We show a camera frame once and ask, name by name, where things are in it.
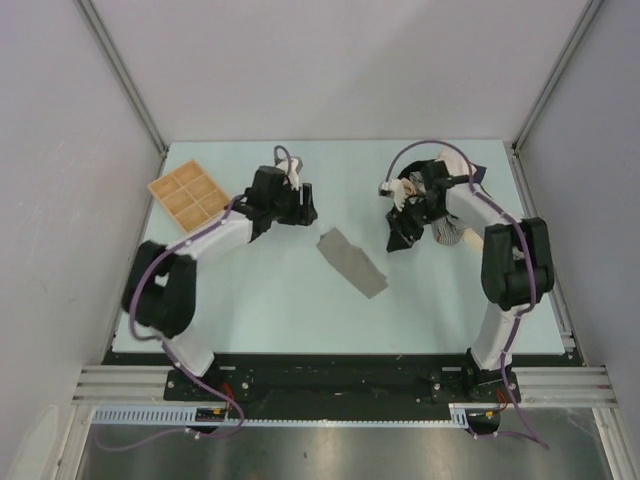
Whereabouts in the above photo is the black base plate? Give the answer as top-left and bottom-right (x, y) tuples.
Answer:
(102, 350), (584, 405)

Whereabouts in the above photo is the dark olive garment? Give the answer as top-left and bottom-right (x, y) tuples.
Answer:
(475, 183), (493, 200)

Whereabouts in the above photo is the beige rolled garment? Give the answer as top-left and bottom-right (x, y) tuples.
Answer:
(401, 178), (419, 197)

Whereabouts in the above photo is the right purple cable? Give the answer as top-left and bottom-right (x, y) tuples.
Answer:
(383, 140), (551, 451)

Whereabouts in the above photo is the grey underwear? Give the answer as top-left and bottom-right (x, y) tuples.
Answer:
(316, 228), (388, 299)

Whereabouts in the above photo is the cream beige garment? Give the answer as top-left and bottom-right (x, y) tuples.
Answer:
(463, 229), (484, 252)

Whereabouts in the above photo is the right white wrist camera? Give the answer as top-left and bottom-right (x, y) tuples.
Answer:
(378, 179), (410, 212)

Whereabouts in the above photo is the white slotted cable duct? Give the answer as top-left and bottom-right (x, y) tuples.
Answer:
(92, 404), (503, 428)

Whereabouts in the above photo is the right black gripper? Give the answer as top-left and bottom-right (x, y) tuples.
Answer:
(385, 198), (449, 253)

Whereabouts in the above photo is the pink white garment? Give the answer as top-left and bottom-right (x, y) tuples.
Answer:
(436, 148), (477, 185)

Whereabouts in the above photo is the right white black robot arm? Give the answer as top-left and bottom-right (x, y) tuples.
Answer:
(378, 160), (555, 401)

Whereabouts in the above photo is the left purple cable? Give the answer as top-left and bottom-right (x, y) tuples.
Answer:
(92, 145), (301, 451)

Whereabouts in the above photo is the navy blue garment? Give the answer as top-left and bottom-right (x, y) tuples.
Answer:
(471, 164), (487, 185)

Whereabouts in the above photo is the black garment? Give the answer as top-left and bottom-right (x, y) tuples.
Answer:
(398, 159), (435, 183)

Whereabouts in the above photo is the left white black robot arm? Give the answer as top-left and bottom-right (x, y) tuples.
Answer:
(121, 157), (318, 400)

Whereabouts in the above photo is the wooden compartment tray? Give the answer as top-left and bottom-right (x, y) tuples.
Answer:
(148, 159), (231, 233)

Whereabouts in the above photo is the purple cable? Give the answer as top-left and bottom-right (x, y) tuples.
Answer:
(383, 140), (551, 451)
(92, 145), (301, 451)

